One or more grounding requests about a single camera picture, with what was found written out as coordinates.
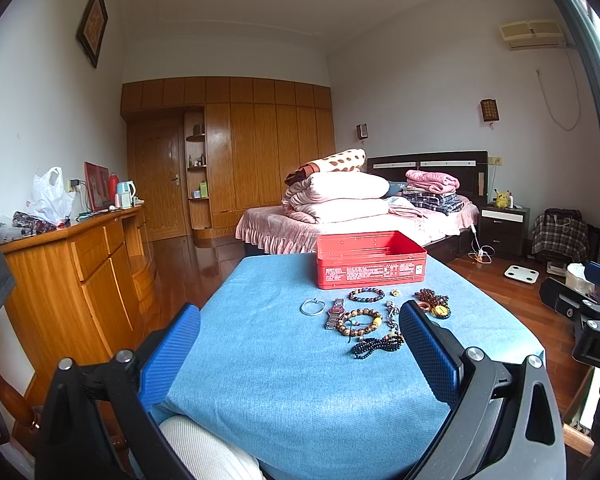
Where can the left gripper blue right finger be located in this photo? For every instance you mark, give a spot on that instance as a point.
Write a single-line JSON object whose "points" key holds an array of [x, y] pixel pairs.
{"points": [[435, 350]]}

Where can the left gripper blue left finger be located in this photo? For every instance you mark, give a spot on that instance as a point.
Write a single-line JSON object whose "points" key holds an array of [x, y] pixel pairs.
{"points": [[169, 349]]}

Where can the yellow amber pendant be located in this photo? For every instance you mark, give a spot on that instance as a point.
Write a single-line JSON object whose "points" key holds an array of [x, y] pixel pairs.
{"points": [[440, 311]]}

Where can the silver wrist watch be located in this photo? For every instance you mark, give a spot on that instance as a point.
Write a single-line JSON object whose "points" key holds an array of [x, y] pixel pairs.
{"points": [[334, 314]]}

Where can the silver bangle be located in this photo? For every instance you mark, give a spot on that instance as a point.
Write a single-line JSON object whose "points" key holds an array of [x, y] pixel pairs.
{"points": [[312, 307]]}

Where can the white bathroom scale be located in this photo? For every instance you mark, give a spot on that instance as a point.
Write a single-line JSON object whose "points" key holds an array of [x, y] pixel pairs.
{"points": [[521, 274]]}

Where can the plaid bag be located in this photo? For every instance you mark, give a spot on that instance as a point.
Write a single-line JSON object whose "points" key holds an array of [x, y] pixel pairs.
{"points": [[560, 233]]}

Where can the dark bedside table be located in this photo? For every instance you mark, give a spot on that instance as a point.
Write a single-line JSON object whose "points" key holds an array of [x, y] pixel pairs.
{"points": [[504, 229]]}

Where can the wooden sideboard cabinet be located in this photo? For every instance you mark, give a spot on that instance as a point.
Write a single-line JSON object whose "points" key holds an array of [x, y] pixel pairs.
{"points": [[80, 292]]}

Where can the yellow pikachu plush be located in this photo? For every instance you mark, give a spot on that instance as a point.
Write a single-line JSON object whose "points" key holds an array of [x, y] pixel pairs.
{"points": [[502, 199]]}

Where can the red metal tin box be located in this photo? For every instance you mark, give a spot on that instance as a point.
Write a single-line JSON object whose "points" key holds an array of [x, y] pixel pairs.
{"points": [[368, 259]]}

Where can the blue table cloth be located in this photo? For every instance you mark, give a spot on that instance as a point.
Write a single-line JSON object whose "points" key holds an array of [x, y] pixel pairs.
{"points": [[282, 388]]}

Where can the bed with pink cover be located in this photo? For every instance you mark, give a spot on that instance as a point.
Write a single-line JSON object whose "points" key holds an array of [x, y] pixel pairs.
{"points": [[270, 230]]}

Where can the dark wooden headboard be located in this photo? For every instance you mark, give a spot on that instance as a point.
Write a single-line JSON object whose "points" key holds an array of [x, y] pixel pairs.
{"points": [[469, 167]]}

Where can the folded pink clothes pile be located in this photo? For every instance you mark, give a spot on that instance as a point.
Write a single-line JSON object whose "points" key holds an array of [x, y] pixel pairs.
{"points": [[436, 191]]}

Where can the white electric kettle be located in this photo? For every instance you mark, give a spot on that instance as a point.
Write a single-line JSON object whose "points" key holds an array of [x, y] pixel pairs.
{"points": [[126, 191]]}

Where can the red thermos bottle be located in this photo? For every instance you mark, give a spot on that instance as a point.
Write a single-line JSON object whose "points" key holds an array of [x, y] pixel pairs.
{"points": [[112, 184]]}

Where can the white plastic bag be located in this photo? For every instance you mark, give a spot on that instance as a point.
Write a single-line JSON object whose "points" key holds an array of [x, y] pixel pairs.
{"points": [[50, 200]]}

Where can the folded pink quilts stack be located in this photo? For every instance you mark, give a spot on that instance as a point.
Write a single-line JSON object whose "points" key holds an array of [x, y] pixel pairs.
{"points": [[335, 197]]}

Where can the wooden wardrobe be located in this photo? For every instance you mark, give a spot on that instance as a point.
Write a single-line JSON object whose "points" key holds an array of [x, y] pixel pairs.
{"points": [[203, 150]]}

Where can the spotted folded blanket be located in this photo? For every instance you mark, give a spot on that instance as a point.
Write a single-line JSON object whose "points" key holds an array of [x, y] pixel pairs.
{"points": [[347, 161]]}

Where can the red picture frame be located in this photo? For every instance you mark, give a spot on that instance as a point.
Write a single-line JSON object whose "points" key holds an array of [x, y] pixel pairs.
{"points": [[96, 181]]}

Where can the small wall ornament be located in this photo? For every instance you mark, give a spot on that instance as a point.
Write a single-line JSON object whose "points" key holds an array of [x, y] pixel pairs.
{"points": [[489, 110]]}

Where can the wall intercom phone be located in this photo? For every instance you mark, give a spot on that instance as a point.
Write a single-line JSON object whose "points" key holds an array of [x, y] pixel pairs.
{"points": [[362, 132]]}

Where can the wall air conditioner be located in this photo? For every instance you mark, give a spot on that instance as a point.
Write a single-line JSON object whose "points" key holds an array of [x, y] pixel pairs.
{"points": [[532, 34]]}

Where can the framed wall picture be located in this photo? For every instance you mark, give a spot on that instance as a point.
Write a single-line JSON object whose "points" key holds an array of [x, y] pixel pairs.
{"points": [[91, 30]]}

